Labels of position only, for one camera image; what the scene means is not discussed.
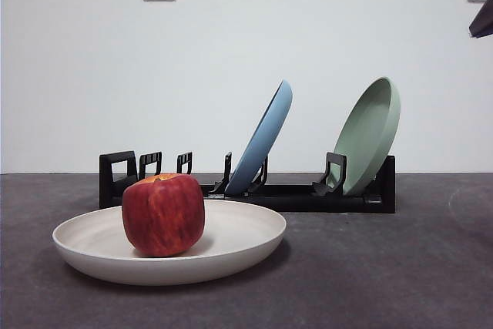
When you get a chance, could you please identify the cream yellow round plate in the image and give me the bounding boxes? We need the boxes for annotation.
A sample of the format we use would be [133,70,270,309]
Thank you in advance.
[52,200,288,287]

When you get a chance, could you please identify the red apple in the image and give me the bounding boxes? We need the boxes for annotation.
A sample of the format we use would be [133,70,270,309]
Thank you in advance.
[122,173,205,258]

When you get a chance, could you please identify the green round plate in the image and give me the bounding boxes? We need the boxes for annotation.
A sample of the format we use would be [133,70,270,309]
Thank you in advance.
[333,76,401,196]

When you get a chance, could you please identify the black plastic plate rack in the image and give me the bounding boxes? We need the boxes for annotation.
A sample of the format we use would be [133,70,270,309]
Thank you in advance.
[98,150,397,214]

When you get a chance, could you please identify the blue round plate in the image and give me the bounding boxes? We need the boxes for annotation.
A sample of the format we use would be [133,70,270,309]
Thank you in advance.
[224,79,293,195]

